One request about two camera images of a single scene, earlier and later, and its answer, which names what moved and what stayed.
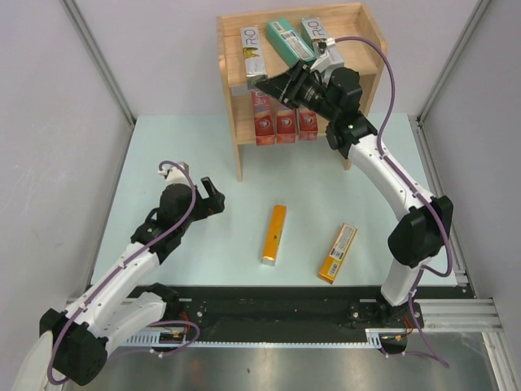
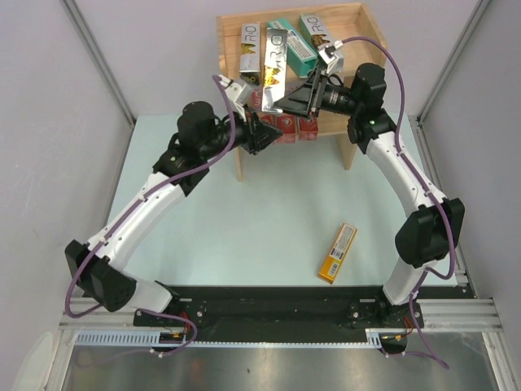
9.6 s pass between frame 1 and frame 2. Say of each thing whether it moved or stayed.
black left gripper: moved
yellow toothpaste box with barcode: stayed
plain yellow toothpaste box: moved
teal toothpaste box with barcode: stayed
